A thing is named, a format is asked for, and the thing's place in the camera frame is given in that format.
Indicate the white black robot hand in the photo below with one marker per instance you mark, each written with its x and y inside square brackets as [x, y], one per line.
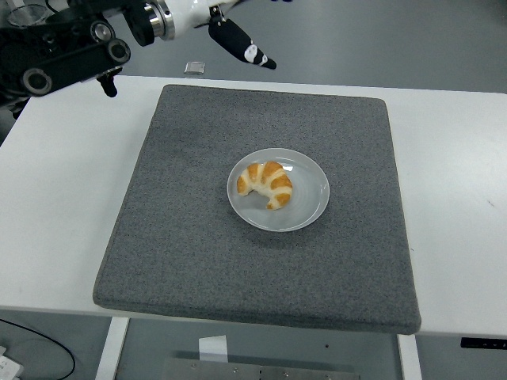
[233, 37]

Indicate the golden croissant bread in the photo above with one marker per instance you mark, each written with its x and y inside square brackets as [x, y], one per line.
[277, 182]

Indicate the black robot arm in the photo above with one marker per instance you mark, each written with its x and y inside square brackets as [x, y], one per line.
[59, 59]

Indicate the light grey round plate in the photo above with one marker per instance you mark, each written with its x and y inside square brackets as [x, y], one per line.
[305, 206]

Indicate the small square floor socket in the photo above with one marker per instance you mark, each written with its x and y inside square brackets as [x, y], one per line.
[195, 67]

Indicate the bin with black bag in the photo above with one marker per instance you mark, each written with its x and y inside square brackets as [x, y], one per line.
[27, 15]

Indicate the grey felt mat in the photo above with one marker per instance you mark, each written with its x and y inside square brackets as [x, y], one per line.
[198, 257]

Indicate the white table leg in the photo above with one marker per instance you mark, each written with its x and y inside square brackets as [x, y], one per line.
[113, 348]
[410, 356]

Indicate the black table control panel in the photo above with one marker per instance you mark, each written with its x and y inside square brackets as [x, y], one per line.
[483, 343]

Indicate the white power strip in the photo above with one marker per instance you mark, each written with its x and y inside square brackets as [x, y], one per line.
[8, 366]

